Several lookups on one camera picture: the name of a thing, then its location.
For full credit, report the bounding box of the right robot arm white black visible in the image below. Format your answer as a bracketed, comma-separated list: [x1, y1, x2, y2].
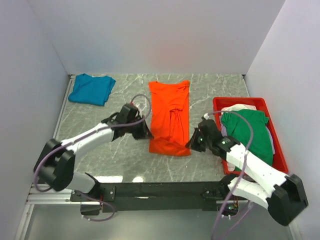
[186, 118, 309, 226]

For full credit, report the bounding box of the orange t shirt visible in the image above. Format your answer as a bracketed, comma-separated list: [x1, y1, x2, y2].
[148, 80, 191, 157]

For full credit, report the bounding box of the green t shirt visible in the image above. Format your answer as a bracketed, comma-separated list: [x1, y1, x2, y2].
[221, 108, 275, 167]

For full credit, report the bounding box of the lavender t shirt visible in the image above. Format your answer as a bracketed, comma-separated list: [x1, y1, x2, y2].
[221, 124, 276, 155]

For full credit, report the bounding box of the red plastic bin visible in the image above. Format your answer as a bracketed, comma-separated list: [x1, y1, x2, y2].
[212, 96, 289, 176]

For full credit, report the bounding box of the aluminium frame rail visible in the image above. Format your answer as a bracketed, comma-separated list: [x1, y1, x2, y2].
[13, 74, 76, 240]

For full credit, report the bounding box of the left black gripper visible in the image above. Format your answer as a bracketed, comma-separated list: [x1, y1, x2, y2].
[126, 115, 154, 140]

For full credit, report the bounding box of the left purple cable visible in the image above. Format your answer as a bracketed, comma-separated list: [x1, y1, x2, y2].
[33, 94, 153, 222]

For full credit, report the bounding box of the folded blue t shirt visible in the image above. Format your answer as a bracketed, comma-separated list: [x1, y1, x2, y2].
[68, 73, 116, 107]

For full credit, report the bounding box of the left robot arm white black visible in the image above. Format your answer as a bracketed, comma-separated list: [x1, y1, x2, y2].
[33, 103, 153, 201]

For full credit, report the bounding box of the black base beam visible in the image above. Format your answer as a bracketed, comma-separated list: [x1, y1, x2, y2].
[70, 181, 229, 216]

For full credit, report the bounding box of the white t shirt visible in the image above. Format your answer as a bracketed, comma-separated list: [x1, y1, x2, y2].
[221, 103, 257, 112]

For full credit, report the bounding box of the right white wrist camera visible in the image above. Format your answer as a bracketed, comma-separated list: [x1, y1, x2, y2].
[203, 113, 210, 120]

